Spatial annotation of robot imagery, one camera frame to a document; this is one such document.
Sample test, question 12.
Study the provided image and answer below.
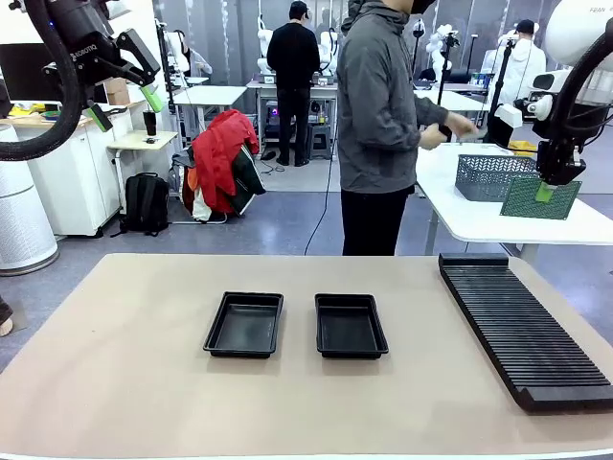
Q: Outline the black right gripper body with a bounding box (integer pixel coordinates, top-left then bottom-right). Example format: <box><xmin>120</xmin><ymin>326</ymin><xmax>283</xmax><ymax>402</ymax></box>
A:
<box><xmin>535</xmin><ymin>139</ymin><xmax>587</xmax><ymax>186</ymax></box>

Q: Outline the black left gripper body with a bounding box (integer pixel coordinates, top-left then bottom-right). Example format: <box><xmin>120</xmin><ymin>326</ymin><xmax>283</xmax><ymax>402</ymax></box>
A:
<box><xmin>47</xmin><ymin>0</ymin><xmax>122</xmax><ymax>81</ymax></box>

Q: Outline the green perforated circuit board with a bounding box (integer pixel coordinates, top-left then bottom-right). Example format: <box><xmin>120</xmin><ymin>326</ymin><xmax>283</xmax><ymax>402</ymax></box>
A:
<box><xmin>499</xmin><ymin>174</ymin><xmax>583</xmax><ymax>221</ymax></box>

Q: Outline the black plastic ESD tray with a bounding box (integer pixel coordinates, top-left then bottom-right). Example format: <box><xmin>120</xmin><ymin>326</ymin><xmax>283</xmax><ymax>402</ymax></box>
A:
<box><xmin>314</xmin><ymin>293</ymin><xmax>390</xmax><ymax>359</ymax></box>
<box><xmin>202</xmin><ymin>290</ymin><xmax>284</xmax><ymax>359</ymax></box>

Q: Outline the grey sleeved right forearm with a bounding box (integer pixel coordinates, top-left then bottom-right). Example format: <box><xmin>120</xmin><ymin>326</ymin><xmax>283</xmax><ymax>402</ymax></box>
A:
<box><xmin>409</xmin><ymin>98</ymin><xmax>454</xmax><ymax>128</ymax></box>

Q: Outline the gloved right hand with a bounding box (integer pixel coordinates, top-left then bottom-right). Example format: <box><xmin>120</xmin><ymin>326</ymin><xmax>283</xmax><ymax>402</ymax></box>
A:
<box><xmin>447</xmin><ymin>111</ymin><xmax>480</xmax><ymax>138</ymax></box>

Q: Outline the gloved left hand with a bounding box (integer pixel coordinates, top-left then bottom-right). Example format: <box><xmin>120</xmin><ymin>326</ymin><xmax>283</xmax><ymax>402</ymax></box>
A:
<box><xmin>420</xmin><ymin>125</ymin><xmax>449</xmax><ymax>150</ymax></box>

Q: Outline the black tripod stand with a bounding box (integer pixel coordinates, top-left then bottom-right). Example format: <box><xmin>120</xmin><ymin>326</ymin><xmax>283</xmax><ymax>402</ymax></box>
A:
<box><xmin>155</xmin><ymin>18</ymin><xmax>179</xmax><ymax>116</ymax></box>
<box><xmin>483</xmin><ymin>37</ymin><xmax>517</xmax><ymax>145</ymax></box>
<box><xmin>435</xmin><ymin>32</ymin><xmax>457</xmax><ymax>93</ymax></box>

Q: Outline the brown cardboard box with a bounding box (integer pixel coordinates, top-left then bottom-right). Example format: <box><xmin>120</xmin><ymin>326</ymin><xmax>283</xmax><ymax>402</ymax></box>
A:
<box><xmin>105</xmin><ymin>79</ymin><xmax>131</xmax><ymax>106</ymax></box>

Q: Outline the small wooden side desk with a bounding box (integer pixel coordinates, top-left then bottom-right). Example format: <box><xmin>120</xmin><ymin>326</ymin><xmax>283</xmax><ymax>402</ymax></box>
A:
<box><xmin>107</xmin><ymin>129</ymin><xmax>179</xmax><ymax>215</ymax></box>

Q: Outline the seated person grey sweater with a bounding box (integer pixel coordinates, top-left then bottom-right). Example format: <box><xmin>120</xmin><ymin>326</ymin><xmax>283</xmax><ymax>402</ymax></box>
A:
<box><xmin>172</xmin><ymin>29</ymin><xmax>213</xmax><ymax>79</ymax></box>

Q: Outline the grey plastic mesh basket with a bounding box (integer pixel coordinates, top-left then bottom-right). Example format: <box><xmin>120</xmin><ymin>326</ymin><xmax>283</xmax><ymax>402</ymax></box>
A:
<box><xmin>454</xmin><ymin>153</ymin><xmax>542</xmax><ymax>202</ymax></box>

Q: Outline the white cabinet wooden top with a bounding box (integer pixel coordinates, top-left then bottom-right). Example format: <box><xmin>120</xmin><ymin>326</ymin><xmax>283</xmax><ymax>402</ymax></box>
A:
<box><xmin>26</xmin><ymin>100</ymin><xmax>148</xmax><ymax>239</ymax></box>

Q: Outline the black computer monitor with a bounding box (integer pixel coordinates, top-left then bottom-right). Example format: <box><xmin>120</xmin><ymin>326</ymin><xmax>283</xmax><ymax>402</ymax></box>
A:
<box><xmin>0</xmin><ymin>43</ymin><xmax>63</xmax><ymax>104</ymax></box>

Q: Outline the white round-cornered table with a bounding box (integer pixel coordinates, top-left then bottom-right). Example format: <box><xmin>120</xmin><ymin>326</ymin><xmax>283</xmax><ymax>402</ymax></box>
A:
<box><xmin>414</xmin><ymin>142</ymin><xmax>613</xmax><ymax>263</ymax></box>

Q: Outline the white background desk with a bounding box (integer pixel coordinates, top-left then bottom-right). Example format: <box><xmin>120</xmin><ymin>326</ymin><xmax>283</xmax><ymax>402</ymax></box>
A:
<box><xmin>171</xmin><ymin>84</ymin><xmax>248</xmax><ymax>145</ymax></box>
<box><xmin>414</xmin><ymin>88</ymin><xmax>490</xmax><ymax>114</ymax></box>

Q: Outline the white metal chair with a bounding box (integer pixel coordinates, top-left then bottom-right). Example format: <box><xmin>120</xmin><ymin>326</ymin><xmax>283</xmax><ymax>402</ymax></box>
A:
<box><xmin>170</xmin><ymin>148</ymin><xmax>231</xmax><ymax>225</ymax></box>

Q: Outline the black backpack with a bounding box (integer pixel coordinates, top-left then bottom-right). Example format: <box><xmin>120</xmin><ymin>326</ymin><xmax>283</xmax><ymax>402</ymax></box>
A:
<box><xmin>119</xmin><ymin>172</ymin><xmax>171</xmax><ymax>238</ymax></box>

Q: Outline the person in white jacket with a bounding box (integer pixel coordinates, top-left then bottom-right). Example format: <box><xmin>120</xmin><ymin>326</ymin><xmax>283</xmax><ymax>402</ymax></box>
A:
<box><xmin>481</xmin><ymin>18</ymin><xmax>547</xmax><ymax>106</ymax></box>

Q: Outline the red jacket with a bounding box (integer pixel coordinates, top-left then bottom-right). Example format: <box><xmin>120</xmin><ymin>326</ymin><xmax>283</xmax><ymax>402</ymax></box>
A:
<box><xmin>191</xmin><ymin>108</ymin><xmax>261</xmax><ymax>217</ymax></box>

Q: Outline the white cylindrical air purifier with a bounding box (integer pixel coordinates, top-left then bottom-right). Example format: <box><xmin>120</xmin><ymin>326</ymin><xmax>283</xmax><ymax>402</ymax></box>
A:
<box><xmin>0</xmin><ymin>124</ymin><xmax>61</xmax><ymax>278</ymax></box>

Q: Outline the black slotted board rack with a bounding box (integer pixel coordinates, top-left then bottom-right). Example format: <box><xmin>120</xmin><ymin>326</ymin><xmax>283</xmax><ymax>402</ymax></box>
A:
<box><xmin>439</xmin><ymin>252</ymin><xmax>613</xmax><ymax>413</ymax></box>

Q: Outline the person in black clothes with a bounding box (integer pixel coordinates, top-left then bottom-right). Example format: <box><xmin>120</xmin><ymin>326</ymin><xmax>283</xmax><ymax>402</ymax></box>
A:
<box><xmin>265</xmin><ymin>0</ymin><xmax>321</xmax><ymax>168</ymax></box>

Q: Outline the dark green garment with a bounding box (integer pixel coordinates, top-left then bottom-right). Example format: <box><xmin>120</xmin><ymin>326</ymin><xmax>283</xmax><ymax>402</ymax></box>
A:
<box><xmin>229</xmin><ymin>143</ymin><xmax>267</xmax><ymax>217</ymax></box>

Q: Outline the person in grey jacket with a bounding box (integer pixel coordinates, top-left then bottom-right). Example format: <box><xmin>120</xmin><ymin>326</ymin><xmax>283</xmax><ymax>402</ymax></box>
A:
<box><xmin>336</xmin><ymin>0</ymin><xmax>480</xmax><ymax>257</ymax></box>

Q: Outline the grey metal workbench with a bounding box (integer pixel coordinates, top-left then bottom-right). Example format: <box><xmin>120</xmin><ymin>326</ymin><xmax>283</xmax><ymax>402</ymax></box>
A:
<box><xmin>246</xmin><ymin>80</ymin><xmax>342</xmax><ymax>159</ymax></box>

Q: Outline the black stool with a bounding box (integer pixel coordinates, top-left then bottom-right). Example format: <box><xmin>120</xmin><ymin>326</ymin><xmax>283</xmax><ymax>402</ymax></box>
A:
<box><xmin>308</xmin><ymin>125</ymin><xmax>333</xmax><ymax>161</ymax></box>

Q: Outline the beige shoe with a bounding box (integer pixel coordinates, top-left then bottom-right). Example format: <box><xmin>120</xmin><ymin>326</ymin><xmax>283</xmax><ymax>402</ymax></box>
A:
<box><xmin>0</xmin><ymin>296</ymin><xmax>14</xmax><ymax>337</ymax></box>

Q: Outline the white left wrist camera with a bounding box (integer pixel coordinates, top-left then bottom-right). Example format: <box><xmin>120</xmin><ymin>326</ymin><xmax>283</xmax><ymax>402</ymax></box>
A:
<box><xmin>98</xmin><ymin>0</ymin><xmax>131</xmax><ymax>21</ymax></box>

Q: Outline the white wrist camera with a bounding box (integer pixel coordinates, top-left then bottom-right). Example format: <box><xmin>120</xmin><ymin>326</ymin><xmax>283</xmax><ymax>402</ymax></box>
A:
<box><xmin>98</xmin><ymin>0</ymin><xmax>131</xmax><ymax>21</ymax></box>
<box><xmin>492</xmin><ymin>103</ymin><xmax>524</xmax><ymax>129</ymax></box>

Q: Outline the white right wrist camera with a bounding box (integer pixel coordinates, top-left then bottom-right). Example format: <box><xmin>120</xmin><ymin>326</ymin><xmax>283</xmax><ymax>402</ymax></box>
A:
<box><xmin>492</xmin><ymin>103</ymin><xmax>524</xmax><ymax>129</ymax></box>

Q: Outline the right arm black sleeved cable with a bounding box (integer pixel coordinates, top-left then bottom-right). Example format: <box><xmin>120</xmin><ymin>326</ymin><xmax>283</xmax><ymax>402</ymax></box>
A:
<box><xmin>545</xmin><ymin>28</ymin><xmax>613</xmax><ymax>145</ymax></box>

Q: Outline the black floor cable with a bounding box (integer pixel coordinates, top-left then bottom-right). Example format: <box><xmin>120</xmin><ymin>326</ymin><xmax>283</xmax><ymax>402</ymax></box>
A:
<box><xmin>304</xmin><ymin>157</ymin><xmax>337</xmax><ymax>256</ymax></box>

